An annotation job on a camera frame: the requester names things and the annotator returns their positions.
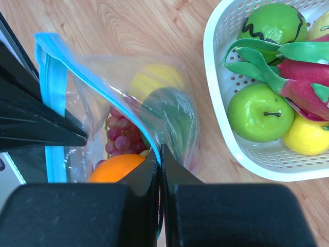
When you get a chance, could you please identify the yellow fake bananas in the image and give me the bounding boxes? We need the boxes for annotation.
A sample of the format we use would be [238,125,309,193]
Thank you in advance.
[306,11,329,41]

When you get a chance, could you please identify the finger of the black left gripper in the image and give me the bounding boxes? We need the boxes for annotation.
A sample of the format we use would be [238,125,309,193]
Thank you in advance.
[1,43,87,149]

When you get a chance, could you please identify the pink fake dragon fruit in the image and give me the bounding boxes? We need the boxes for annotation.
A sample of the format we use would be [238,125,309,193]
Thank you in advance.
[222,35,328,121]

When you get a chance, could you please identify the blue zip top bag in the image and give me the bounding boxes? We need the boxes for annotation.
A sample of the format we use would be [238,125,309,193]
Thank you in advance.
[34,32,199,183]

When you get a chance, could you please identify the green marked fake fruit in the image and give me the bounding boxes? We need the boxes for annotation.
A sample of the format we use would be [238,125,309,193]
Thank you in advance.
[236,3,308,65]

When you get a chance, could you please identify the green fake apple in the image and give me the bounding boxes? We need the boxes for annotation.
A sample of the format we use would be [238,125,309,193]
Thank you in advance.
[227,83,295,143]

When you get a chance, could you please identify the white perforated plastic basket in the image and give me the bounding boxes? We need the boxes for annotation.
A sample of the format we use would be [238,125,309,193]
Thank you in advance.
[203,1,328,182]

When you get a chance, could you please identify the dark green fake avocado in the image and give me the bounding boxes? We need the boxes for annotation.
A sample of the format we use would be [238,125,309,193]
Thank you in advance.
[140,87,198,156]

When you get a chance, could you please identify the orange fake orange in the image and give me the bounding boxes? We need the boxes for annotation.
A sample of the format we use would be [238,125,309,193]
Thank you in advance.
[88,154,146,183]

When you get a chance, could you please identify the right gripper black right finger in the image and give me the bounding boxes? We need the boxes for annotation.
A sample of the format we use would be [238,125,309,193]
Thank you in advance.
[160,145,317,246]

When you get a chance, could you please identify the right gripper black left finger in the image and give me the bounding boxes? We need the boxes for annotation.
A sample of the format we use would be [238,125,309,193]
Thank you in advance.
[1,158,158,246]

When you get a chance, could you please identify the yellow fake lemon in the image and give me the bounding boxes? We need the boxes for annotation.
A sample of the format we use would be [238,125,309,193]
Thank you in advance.
[282,112,328,156]

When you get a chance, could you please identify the pink fake grape bunch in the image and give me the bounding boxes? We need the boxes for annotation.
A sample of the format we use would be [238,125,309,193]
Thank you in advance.
[104,106,150,158]

